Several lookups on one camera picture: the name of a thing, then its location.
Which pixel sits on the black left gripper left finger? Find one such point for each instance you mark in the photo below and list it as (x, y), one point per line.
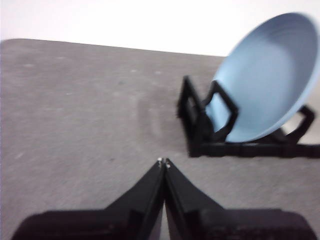
(120, 220)

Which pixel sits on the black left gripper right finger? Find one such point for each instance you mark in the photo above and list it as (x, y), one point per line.
(205, 222)

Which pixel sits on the blue round plate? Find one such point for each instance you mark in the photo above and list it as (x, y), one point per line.
(270, 75)

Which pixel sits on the black plate rack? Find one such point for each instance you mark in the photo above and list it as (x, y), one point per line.
(225, 150)

